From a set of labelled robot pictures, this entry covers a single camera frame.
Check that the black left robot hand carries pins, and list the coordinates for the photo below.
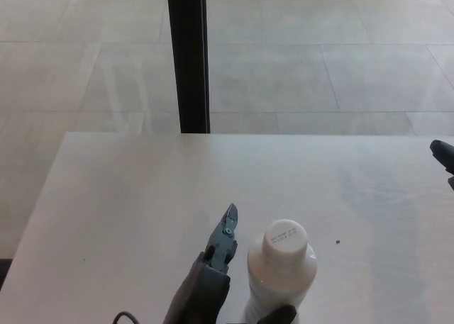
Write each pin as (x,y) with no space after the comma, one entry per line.
(205,288)

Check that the white plastic bottle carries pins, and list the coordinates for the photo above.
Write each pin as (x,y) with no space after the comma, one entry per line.
(280,281)

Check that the white bottle cap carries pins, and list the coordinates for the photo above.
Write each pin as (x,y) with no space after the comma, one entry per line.
(285,242)

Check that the black vertical window post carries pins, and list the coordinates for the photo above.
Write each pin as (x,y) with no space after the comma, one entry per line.
(189,58)

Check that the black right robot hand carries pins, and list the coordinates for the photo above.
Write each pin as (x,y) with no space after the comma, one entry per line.
(445,152)

